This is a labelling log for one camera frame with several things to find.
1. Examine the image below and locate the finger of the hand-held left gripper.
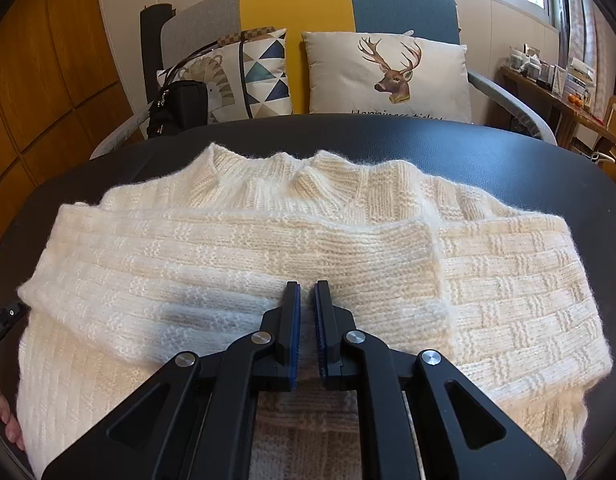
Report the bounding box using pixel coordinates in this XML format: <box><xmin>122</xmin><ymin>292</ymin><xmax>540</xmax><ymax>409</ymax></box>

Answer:
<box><xmin>0</xmin><ymin>302</ymin><xmax>26</xmax><ymax>356</ymax></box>

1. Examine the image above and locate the patterned curtain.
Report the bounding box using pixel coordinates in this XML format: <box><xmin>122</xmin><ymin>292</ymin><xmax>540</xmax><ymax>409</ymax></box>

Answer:
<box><xmin>558</xmin><ymin>0</ymin><xmax>609</xmax><ymax>111</ymax></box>

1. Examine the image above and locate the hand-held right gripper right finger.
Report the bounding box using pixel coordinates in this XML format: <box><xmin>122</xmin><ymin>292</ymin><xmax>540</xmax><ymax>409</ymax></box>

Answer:
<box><xmin>315</xmin><ymin>281</ymin><xmax>566</xmax><ymax>480</ymax></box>

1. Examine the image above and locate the geometric triangle print cushion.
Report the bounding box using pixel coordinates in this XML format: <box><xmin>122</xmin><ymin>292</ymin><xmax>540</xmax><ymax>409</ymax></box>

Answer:
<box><xmin>158</xmin><ymin>29</ymin><xmax>294</xmax><ymax>123</ymax></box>

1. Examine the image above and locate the person's left hand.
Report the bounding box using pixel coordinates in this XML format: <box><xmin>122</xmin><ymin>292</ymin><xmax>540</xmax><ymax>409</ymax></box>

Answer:
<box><xmin>0</xmin><ymin>382</ymin><xmax>26</xmax><ymax>453</ymax></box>

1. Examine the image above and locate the cream knitted sweater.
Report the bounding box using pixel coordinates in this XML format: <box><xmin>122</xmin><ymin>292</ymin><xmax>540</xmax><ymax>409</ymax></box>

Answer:
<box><xmin>15</xmin><ymin>142</ymin><xmax>614</xmax><ymax>480</ymax></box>

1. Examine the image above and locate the black bag with strap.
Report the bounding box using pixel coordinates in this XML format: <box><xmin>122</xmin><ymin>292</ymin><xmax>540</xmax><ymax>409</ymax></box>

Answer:
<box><xmin>147</xmin><ymin>27</ymin><xmax>276</xmax><ymax>138</ymax></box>

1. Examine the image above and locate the group of small boxes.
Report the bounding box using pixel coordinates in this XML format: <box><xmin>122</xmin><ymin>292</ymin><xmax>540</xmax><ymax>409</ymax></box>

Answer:
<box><xmin>508</xmin><ymin>45</ymin><xmax>596</xmax><ymax>98</ymax></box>

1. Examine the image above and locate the black upright panel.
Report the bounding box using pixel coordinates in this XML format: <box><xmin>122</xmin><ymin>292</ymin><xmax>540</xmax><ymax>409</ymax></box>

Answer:
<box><xmin>140</xmin><ymin>5</ymin><xmax>176</xmax><ymax>126</ymax></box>

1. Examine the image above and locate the wooden wardrobe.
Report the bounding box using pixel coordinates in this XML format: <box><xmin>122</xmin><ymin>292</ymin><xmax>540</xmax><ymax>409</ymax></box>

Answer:
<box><xmin>0</xmin><ymin>0</ymin><xmax>144</xmax><ymax>241</ymax></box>

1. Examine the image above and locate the wooden side table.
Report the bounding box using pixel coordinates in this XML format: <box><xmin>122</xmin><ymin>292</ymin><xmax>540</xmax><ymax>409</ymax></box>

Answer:
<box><xmin>500</xmin><ymin>65</ymin><xmax>616</xmax><ymax>161</ymax></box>

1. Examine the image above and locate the grey yellow blue sofa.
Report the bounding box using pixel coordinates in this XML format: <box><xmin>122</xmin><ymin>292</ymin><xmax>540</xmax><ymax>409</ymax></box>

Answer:
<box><xmin>90</xmin><ymin>0</ymin><xmax>559</xmax><ymax>161</ymax></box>

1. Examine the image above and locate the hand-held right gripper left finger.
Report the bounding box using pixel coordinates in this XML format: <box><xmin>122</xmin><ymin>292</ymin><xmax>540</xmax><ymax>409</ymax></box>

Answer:
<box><xmin>40</xmin><ymin>281</ymin><xmax>301</xmax><ymax>480</ymax></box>

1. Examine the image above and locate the deer print cushion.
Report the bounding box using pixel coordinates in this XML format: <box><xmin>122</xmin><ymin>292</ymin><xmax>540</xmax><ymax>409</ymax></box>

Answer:
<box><xmin>301</xmin><ymin>30</ymin><xmax>474</xmax><ymax>125</ymax></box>

